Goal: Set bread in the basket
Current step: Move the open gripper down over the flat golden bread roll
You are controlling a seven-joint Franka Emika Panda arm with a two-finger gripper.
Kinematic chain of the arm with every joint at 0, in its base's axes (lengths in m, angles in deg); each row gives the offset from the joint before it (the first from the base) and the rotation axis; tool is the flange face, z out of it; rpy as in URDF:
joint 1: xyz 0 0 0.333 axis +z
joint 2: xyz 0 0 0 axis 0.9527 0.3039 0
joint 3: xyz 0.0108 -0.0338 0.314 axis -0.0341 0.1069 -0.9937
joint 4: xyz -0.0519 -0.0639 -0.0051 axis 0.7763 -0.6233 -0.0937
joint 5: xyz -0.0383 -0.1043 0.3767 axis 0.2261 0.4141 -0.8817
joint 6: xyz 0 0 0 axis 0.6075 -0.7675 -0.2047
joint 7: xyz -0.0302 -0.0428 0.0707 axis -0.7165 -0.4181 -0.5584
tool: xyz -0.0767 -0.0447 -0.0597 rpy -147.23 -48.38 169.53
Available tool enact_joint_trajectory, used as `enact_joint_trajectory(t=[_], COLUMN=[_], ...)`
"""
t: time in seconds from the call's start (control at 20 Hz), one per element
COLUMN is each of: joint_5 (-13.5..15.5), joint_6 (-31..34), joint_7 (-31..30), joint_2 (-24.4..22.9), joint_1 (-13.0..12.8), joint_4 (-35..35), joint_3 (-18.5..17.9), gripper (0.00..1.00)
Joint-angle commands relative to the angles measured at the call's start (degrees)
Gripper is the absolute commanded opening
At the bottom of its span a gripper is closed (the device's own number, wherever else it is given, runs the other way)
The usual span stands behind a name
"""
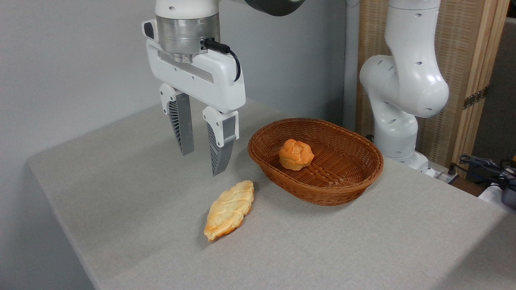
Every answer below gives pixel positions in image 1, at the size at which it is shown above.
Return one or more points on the dark metal screen hinge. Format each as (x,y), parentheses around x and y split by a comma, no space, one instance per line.
(475,98)

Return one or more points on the wooden rattan folding screen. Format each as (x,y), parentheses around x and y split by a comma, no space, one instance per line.
(463,48)

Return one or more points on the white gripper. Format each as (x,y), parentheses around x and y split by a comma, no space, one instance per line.
(209,80)

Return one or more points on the long braided bread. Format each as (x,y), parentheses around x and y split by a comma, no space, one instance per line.
(229,209)

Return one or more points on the round orange bread roll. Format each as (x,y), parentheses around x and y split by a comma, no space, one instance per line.
(296,155)

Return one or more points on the brown woven wicker basket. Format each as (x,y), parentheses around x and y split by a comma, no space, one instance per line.
(342,161)

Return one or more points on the white power strip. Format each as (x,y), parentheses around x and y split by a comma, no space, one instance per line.
(443,176)

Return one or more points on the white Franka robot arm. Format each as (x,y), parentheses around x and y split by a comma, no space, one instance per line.
(407,80)

